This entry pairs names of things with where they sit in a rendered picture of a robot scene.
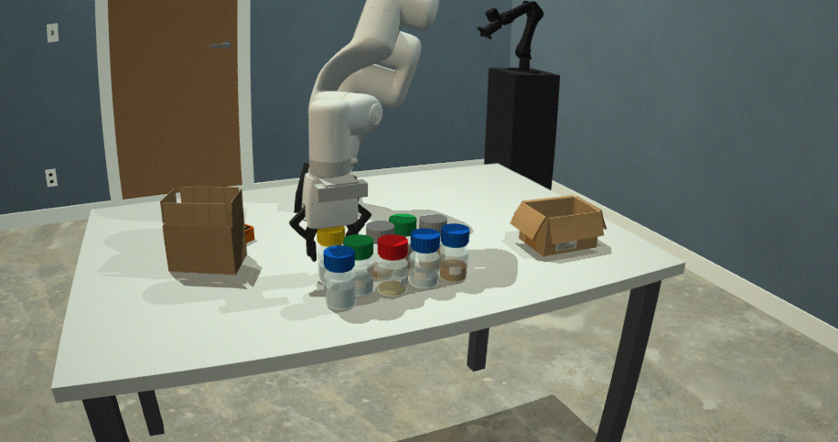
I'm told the brown cardboard box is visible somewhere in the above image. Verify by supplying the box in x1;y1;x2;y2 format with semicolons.
161;187;247;275
510;195;607;256

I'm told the orange digital multimeter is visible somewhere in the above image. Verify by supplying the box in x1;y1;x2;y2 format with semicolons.
244;224;254;243

